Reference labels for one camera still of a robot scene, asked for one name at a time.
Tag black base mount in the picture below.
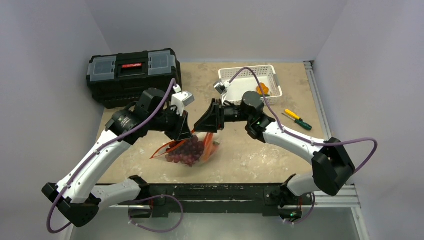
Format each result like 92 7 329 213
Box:
122 183 313 220

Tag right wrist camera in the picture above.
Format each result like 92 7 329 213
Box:
213 81 231 102

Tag dark red grapes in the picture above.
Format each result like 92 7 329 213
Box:
165 135 204 167

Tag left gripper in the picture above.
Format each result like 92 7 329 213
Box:
148 105 193 141

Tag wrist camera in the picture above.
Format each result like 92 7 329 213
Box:
213 81 231 102
170 84 195 116

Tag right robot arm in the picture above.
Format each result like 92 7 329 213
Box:
194 91 356 204

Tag orange pepper piece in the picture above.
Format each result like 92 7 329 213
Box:
256 82 271 97

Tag yellow handled screwdriver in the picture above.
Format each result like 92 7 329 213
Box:
284 109 303 121

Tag orange carrot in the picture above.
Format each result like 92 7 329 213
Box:
200 133 221 163

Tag clear zip top bag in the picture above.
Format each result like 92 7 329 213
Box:
150 131 221 167

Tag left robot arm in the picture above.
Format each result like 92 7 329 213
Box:
42 88 195 227

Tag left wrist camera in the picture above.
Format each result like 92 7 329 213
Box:
170 84 195 116

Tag black toolbox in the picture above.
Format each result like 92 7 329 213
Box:
86 48 183 109

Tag green handled screwdriver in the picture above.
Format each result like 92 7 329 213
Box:
282 113 313 131

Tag white plastic basket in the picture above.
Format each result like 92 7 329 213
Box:
218 64 283 105

